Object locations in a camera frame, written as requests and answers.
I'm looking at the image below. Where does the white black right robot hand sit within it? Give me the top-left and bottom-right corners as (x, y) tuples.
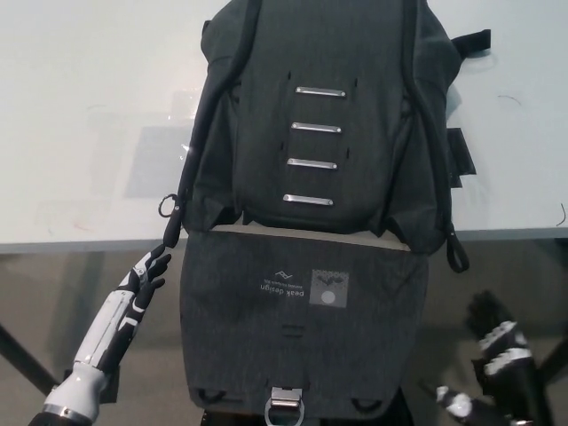
(436, 289), (548, 426)

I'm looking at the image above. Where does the grey translucent tape patch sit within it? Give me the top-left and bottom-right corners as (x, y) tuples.
(123, 125), (197, 201)

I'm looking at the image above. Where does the black tape patch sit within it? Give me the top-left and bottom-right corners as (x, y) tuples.
(445, 127), (478, 190)

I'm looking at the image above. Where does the dark grey fabric backpack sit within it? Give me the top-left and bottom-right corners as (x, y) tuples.
(158, 0), (493, 426)

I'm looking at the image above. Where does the black diagonal table leg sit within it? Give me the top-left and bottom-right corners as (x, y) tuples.
(0, 321), (59, 397)
(531, 325), (568, 403)

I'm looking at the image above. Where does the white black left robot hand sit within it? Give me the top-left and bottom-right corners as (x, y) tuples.
(72, 248), (173, 373)

